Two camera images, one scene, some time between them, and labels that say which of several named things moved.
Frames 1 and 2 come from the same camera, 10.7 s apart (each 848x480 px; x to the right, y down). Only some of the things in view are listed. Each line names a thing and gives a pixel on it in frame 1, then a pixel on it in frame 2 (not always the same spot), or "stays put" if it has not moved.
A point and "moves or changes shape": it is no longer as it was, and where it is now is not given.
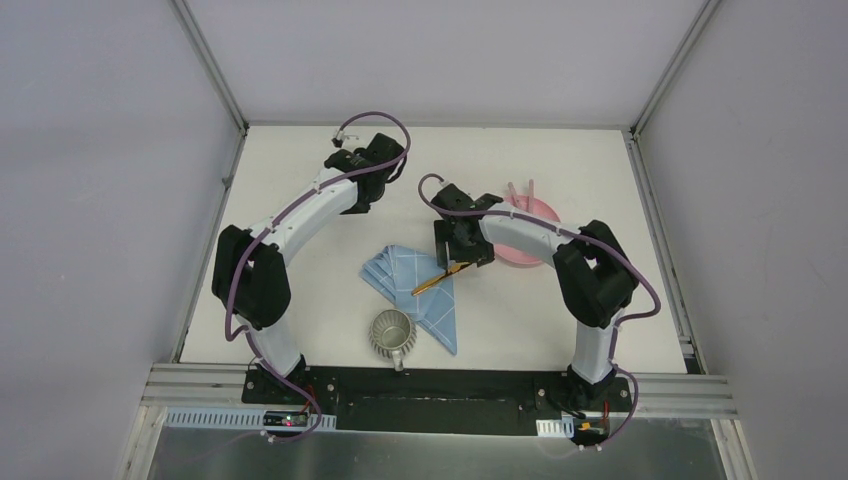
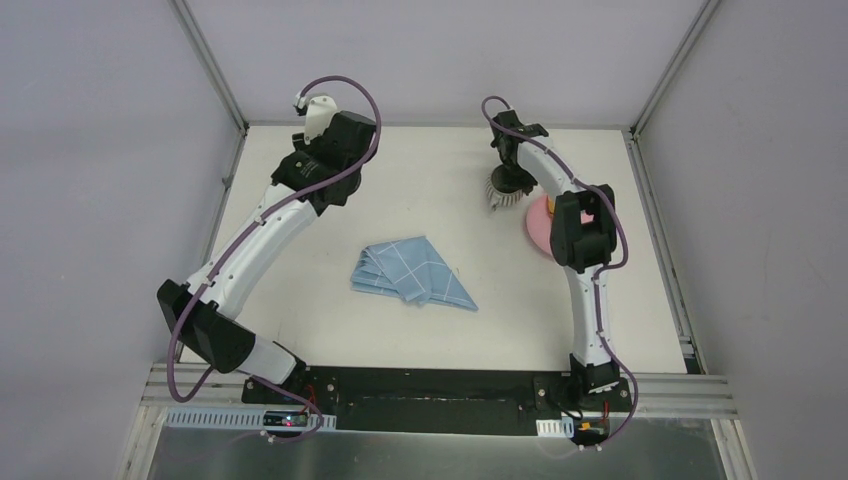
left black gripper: x=370 y=192 -> x=354 y=132
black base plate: x=441 y=401 stays put
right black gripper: x=444 y=232 -> x=528 y=183
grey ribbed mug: x=392 y=334 -> x=503 y=186
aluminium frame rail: x=654 y=394 stays put
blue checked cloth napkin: x=397 y=271 moves or changes shape
